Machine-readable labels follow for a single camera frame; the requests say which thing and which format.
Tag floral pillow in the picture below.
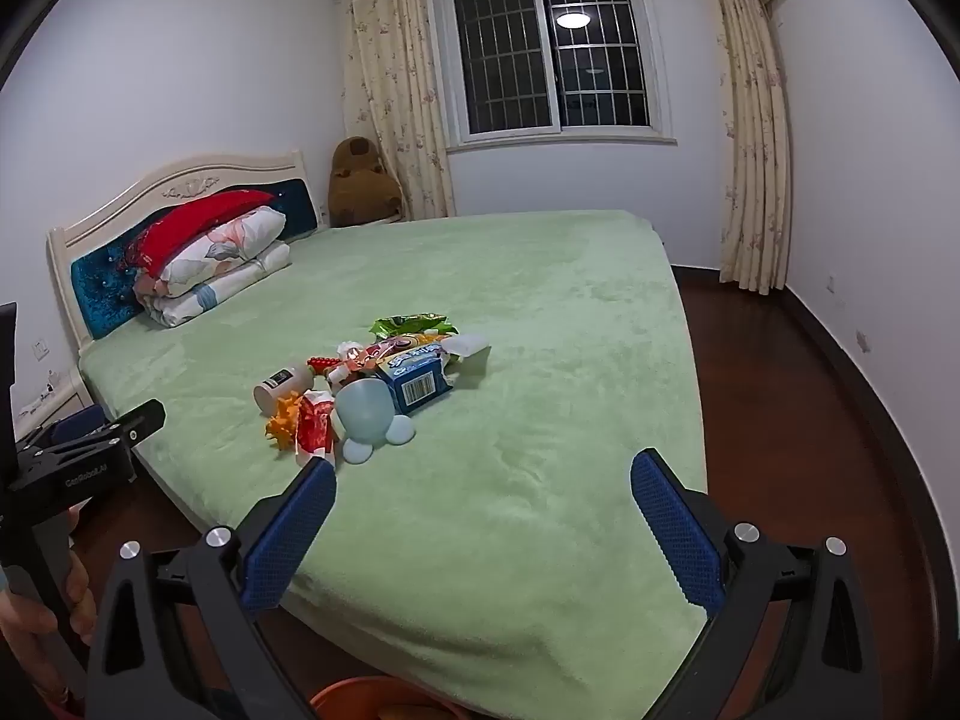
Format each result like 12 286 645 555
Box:
161 208 287 286

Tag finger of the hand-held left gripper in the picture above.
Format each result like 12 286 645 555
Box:
51 405 110 446
22 399 166 466

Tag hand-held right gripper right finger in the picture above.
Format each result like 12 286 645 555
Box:
630 448 878 720

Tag red and white wrapper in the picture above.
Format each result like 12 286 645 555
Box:
294 390 337 470

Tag light blue plastic cup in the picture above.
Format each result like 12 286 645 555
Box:
334 377 415 464

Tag orange juice pouch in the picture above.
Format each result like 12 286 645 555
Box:
341 334 458 383

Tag barred window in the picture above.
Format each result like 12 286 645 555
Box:
427 0 676 151

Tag white foam block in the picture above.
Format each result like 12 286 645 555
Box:
439 331 492 376

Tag white plastic bottle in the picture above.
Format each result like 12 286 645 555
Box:
253 364 314 417

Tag white nightstand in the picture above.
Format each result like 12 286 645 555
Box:
11 367 95 451

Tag red pillow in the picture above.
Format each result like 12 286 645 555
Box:
131 190 278 278

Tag folded floral quilt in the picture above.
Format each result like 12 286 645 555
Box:
139 242 292 327

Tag green bed blanket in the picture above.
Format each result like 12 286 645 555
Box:
79 208 710 720

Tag cream and blue headboard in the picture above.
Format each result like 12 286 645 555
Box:
46 150 320 350

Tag person's left hand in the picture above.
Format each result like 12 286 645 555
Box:
0 506 98 706

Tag orange plastic bin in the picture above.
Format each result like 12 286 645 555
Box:
311 679 470 720

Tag green snack packet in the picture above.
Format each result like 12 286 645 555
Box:
370 313 458 338

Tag floral cream curtain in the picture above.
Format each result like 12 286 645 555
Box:
701 0 792 297
341 0 457 220

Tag brown teddy bear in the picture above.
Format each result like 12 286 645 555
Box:
328 136 406 228

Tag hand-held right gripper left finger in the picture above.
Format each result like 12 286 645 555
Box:
86 457 338 720

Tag blue cardboard box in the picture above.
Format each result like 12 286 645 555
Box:
373 355 455 415

